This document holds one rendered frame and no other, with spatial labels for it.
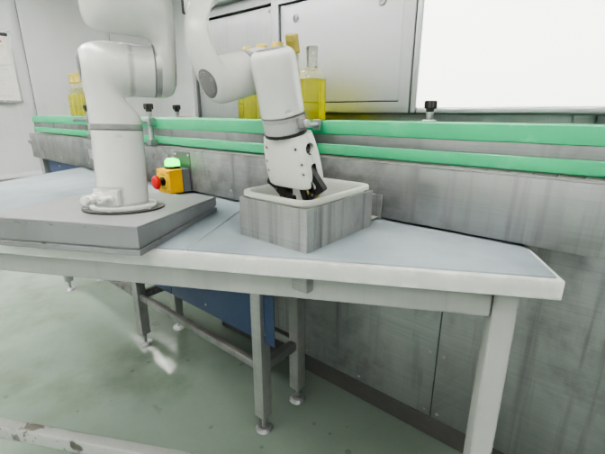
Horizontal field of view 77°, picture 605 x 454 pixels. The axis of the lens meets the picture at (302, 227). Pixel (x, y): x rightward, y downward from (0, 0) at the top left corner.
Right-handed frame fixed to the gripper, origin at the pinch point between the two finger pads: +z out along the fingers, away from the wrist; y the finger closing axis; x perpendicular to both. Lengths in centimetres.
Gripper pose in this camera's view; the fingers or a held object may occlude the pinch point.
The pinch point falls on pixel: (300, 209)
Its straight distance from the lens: 73.7
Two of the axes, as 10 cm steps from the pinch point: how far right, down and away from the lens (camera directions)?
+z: 1.6, 8.6, 4.8
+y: -7.8, -1.9, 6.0
